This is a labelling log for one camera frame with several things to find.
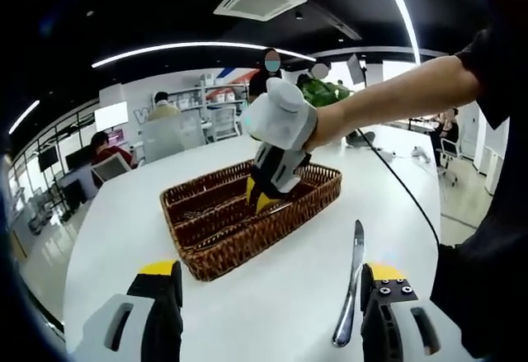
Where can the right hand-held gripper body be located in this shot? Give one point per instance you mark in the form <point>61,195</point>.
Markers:
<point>284,123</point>

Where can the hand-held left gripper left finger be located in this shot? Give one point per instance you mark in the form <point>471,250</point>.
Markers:
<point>161,321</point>

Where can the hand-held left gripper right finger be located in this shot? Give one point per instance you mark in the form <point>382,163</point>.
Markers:
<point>383,325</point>

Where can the silver knife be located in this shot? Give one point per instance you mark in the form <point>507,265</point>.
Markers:
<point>344,329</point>

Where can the brown wicker storage slot tray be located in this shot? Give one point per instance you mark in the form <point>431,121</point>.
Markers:
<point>231,246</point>

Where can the white storage shelf with boxes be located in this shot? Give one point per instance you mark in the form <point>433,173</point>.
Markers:
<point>222,90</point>

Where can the person's right hand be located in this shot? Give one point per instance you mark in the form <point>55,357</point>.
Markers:
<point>330,125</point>

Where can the green potted plant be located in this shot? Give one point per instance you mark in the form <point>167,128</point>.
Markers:
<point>326,92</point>

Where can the white mesh office chair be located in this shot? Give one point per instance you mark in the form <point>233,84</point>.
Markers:
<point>165,139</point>
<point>227,123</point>

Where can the grey curved holder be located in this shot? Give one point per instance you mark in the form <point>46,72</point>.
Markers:
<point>363,138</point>

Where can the grey studio light panel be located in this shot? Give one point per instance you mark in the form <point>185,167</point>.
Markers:
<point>354,69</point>

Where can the person's black shirt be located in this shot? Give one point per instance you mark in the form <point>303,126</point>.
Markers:
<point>486,288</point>

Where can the long curved ceiling light strip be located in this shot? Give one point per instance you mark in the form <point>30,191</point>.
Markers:
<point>198,43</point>

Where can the ceiling air conditioner vent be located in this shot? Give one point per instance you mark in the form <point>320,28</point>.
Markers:
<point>260,1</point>

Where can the white and black device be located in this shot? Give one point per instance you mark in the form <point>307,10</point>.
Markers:
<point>418,153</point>

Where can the black desk monitor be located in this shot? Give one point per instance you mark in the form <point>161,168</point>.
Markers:
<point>78,159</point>

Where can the black television on stand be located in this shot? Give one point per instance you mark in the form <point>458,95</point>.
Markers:
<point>48,158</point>

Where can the white wall screen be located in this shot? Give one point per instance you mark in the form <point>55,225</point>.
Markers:
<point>111,116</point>

